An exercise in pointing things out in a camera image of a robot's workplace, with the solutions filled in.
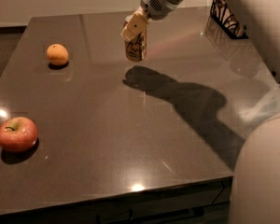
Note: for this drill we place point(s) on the red apple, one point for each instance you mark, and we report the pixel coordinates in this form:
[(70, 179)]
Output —
[(18, 134)]

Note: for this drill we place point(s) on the orange fruit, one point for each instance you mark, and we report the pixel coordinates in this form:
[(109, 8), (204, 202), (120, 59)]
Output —
[(57, 54)]

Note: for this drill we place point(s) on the orange LaCroix soda can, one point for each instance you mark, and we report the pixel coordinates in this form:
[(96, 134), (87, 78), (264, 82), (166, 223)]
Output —
[(136, 49)]

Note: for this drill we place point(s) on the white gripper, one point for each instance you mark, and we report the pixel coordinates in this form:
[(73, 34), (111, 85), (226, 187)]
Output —
[(153, 0)]

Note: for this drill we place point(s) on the black wire basket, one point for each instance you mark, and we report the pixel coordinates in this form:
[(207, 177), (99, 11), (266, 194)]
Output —
[(224, 17)]

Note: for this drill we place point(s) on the dark cabinet drawers with handles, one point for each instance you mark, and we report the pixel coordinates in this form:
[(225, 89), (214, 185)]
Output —
[(200, 203)]

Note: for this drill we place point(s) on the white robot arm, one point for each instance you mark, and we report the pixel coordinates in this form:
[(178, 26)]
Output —
[(236, 119)]

